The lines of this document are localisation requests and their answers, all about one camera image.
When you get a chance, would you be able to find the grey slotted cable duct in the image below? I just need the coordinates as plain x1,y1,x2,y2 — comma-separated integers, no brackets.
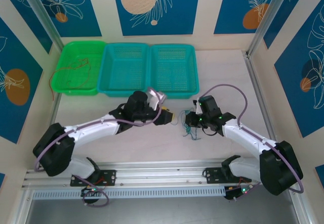
32,186,226,201

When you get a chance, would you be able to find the teal plastic basket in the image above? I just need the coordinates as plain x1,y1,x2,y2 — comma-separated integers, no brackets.
147,44,200,100
97,42,150,99

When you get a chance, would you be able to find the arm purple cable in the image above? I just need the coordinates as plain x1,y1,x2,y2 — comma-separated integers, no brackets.
202,83,304,202
34,87,163,207

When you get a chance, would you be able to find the thin red cable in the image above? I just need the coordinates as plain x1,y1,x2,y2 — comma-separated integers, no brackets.
66,63,92,88
49,58,90,101

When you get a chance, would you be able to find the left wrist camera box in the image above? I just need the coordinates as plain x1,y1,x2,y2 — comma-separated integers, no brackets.
146,87,168,110

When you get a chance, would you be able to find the aluminium rail beam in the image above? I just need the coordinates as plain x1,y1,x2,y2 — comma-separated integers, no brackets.
21,159,302,190

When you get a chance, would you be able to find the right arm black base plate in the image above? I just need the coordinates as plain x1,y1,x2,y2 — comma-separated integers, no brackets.
204,167,253,184

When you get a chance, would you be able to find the grey metal sheet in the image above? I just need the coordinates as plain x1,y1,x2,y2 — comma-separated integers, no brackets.
24,183,300,224

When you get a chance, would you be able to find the blue floral wall panel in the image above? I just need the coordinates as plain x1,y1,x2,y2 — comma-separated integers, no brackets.
263,0,313,50
0,0,53,55
29,0,103,38
214,0,281,35
274,3,324,139
112,0,202,36
0,16,44,145

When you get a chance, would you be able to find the green plastic basket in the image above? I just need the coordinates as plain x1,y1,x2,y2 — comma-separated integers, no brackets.
51,40,107,96

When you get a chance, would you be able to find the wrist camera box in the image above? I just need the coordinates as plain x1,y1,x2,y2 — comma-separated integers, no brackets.
192,98,202,115
146,87,168,110

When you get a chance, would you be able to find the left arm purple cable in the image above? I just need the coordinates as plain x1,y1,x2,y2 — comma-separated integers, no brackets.
34,87,163,207

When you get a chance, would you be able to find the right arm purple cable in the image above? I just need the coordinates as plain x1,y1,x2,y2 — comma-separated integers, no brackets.
202,83,304,202

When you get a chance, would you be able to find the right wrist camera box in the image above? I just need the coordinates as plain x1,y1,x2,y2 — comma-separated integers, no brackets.
192,98,202,115

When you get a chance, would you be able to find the aluminium corner post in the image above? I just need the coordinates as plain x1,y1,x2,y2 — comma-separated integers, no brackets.
17,0,65,51
247,0,292,58

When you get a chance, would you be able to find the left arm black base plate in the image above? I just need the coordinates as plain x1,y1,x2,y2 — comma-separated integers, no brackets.
70,169,117,187

